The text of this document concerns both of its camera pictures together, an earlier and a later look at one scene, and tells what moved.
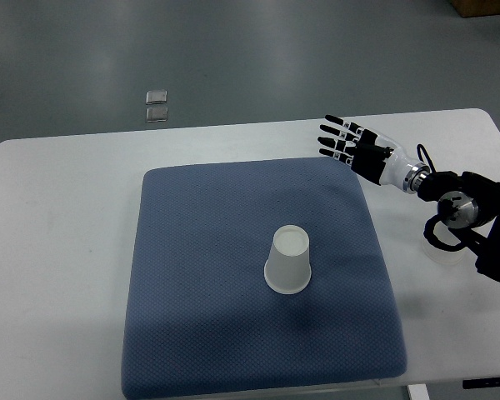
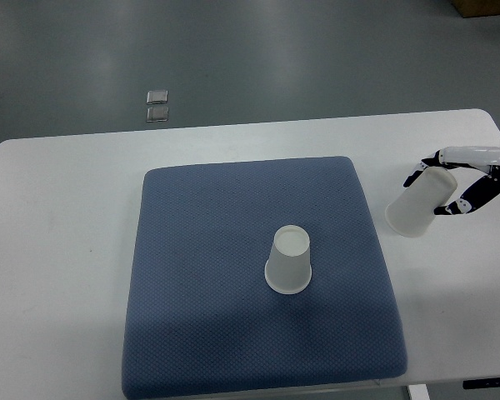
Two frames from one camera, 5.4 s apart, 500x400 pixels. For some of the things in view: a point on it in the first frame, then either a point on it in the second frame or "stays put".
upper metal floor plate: (155, 97) stays put
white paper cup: (445, 235) to (411, 213)
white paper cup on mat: (287, 268) stays put
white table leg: (418, 392) stays put
